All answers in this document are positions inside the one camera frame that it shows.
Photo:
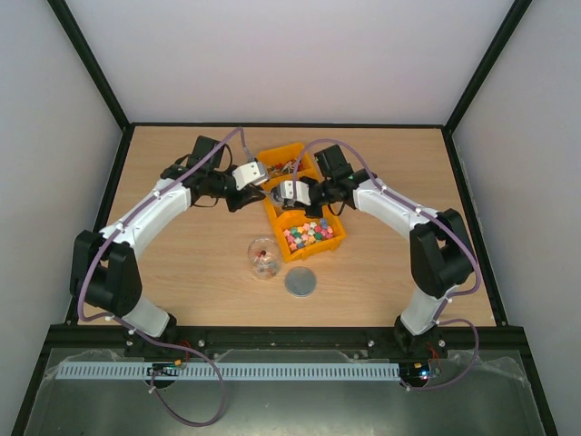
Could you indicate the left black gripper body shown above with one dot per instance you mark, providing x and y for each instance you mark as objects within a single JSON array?
[{"x": 218, "y": 183}]

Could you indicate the yellow bin with gummies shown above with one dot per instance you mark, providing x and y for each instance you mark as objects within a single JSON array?
[{"x": 275, "y": 212}]

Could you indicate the metal scoop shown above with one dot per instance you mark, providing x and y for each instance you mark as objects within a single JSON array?
[{"x": 282, "y": 194}]

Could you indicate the yellow bin with lollipops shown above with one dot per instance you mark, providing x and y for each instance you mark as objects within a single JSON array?
[{"x": 280, "y": 161}]

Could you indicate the yellow bin with colourful candies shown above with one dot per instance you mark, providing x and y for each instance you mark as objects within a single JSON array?
[{"x": 300, "y": 237}]

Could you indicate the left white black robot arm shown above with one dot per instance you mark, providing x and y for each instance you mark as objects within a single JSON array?
[{"x": 105, "y": 279}]

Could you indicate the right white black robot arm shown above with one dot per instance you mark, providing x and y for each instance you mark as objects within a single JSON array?
[{"x": 442, "y": 262}]

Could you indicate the clear plastic jar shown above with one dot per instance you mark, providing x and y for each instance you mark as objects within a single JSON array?
[{"x": 264, "y": 258}]

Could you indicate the grey round jar lid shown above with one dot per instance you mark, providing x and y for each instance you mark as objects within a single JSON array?
[{"x": 300, "y": 282}]

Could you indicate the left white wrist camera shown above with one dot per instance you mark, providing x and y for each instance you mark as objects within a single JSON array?
[{"x": 251, "y": 173}]

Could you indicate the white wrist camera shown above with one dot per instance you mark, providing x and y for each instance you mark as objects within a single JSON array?
[
  {"x": 251, "y": 173},
  {"x": 295, "y": 193}
]

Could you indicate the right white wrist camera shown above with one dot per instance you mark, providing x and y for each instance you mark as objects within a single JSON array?
[{"x": 295, "y": 193}]

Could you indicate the grey slotted cable duct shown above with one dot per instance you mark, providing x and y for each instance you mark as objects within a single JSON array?
[{"x": 239, "y": 372}]

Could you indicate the black front mounting rail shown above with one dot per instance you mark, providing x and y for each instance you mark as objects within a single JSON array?
[{"x": 372, "y": 343}]

